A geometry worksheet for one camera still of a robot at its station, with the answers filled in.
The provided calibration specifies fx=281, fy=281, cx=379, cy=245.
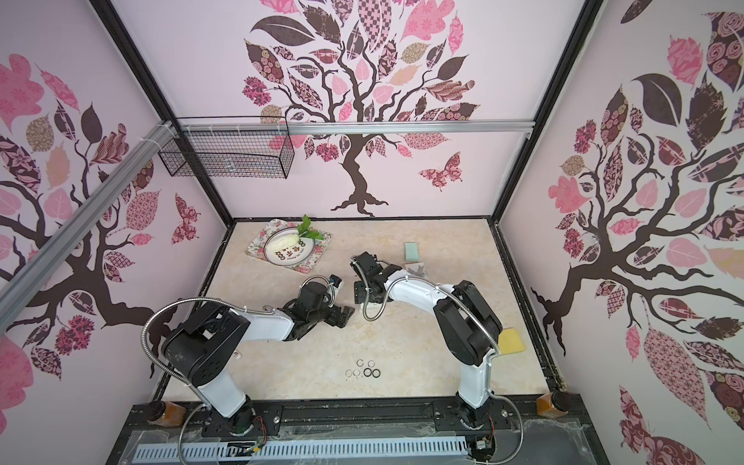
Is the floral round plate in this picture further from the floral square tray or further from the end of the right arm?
the end of the right arm

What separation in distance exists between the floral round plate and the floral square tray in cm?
1

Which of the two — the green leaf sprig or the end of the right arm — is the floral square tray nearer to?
Result: the green leaf sprig

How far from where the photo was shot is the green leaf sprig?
1.13 m

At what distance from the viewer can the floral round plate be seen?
42.7 inches

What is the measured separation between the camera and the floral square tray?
1.06m

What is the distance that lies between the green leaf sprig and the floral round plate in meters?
0.01

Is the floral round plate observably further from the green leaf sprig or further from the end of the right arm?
the end of the right arm

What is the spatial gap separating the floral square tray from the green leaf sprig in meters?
0.02
